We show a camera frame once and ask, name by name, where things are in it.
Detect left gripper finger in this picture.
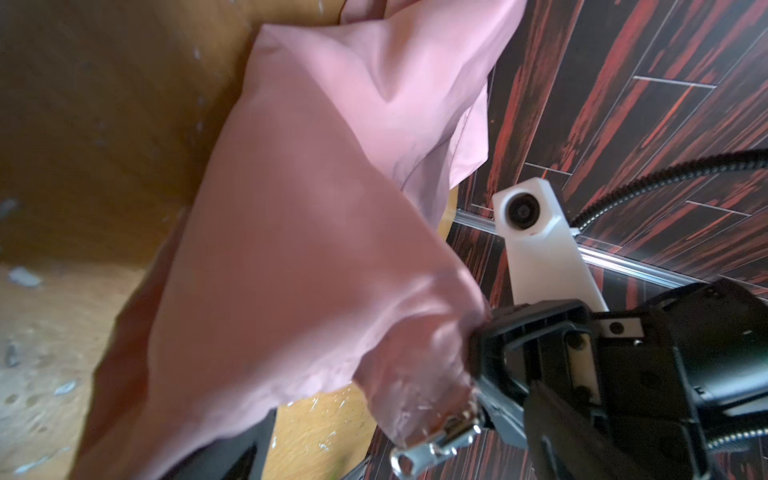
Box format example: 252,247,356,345
163,409,277,480

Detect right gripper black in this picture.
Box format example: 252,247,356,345
468,280,767,479

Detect pink zip jacket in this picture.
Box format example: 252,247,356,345
71,1,526,479

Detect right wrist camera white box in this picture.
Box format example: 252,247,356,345
492,178,608,312

